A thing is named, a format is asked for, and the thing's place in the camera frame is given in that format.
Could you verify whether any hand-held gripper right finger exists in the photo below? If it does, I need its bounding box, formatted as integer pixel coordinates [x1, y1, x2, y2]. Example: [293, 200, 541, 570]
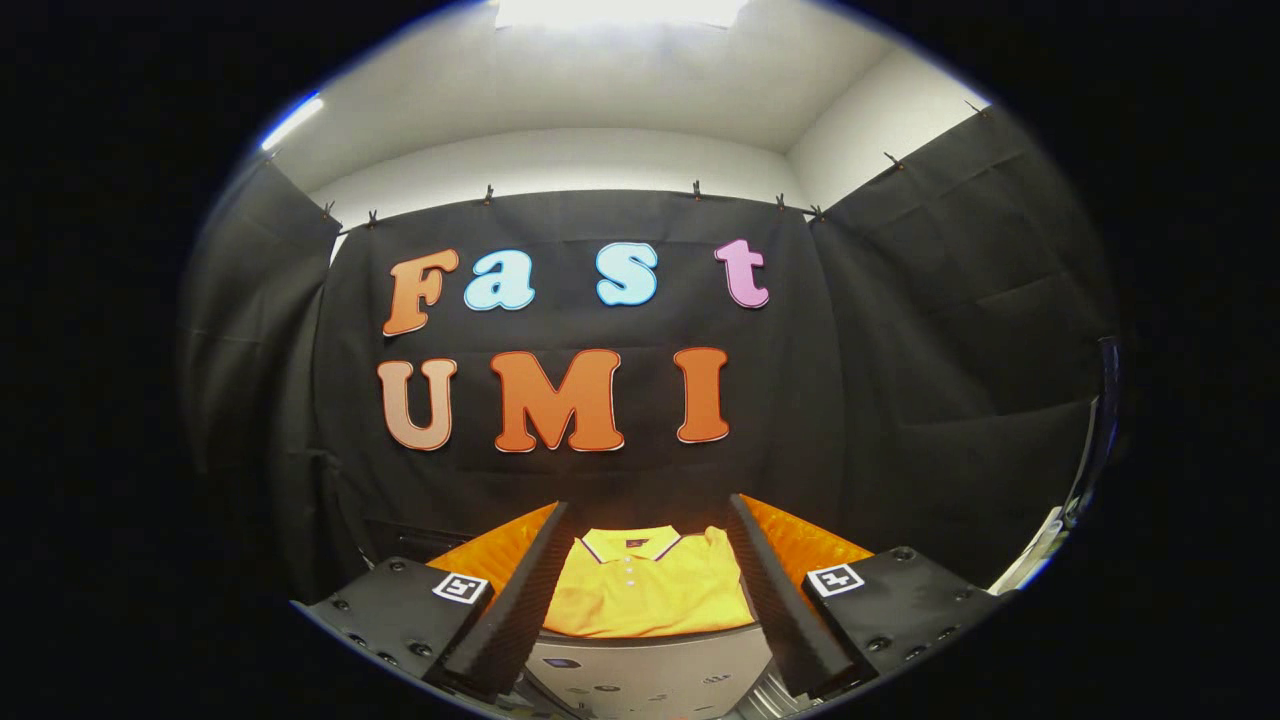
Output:
[727, 493, 1005, 700]

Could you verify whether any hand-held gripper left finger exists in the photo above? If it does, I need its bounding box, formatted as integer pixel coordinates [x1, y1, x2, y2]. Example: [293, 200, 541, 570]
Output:
[298, 500, 575, 706]

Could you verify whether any yellow polo shirt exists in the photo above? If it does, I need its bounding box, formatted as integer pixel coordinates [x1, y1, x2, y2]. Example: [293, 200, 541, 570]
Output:
[543, 524, 756, 639]

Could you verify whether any silver ribbed object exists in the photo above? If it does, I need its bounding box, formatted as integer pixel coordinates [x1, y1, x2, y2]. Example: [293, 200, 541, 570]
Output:
[735, 660, 811, 720]

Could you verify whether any white tube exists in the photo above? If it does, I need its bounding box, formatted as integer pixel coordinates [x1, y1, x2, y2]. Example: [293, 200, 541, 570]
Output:
[990, 505, 1067, 596]

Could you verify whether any row of black clips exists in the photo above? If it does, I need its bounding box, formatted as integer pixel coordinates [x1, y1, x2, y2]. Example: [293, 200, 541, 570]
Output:
[318, 98, 986, 229]

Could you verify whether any ceiling light panel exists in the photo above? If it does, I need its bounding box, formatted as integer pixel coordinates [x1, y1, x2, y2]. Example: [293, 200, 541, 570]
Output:
[493, 0, 751, 31]

